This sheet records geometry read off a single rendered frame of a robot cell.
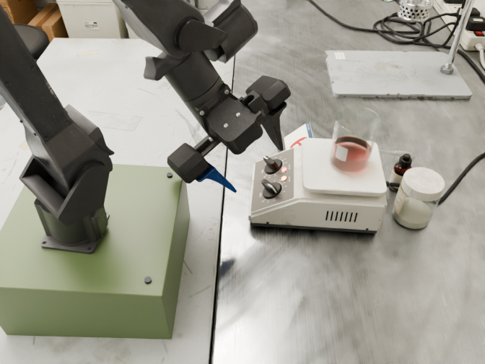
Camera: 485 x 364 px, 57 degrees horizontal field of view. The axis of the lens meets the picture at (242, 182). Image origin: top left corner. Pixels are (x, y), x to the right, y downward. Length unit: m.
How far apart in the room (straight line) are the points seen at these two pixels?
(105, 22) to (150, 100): 1.96
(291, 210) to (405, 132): 0.36
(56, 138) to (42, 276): 0.17
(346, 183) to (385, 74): 0.48
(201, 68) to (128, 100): 0.48
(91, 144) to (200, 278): 0.26
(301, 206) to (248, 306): 0.16
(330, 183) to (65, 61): 0.77
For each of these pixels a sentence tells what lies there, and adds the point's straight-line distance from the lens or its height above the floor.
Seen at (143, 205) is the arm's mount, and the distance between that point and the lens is 0.61.
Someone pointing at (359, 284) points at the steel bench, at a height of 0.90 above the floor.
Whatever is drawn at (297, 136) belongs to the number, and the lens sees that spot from 0.84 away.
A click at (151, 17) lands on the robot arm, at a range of 0.48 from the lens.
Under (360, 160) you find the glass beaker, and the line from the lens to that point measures 0.66.
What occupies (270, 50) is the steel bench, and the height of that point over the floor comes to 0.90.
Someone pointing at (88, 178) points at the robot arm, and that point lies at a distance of 0.49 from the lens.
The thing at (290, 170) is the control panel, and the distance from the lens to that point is 0.70.
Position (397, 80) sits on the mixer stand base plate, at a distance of 1.09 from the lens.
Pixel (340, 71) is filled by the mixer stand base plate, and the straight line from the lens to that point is 1.09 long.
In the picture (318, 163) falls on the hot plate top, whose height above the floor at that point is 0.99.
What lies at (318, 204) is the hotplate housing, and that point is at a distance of 0.66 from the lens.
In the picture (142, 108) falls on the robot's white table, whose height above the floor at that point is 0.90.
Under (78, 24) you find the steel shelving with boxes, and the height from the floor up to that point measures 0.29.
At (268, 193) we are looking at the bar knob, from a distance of 0.69.
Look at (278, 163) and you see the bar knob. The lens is 0.73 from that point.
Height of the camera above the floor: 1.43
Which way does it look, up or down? 43 degrees down
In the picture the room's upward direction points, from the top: straight up
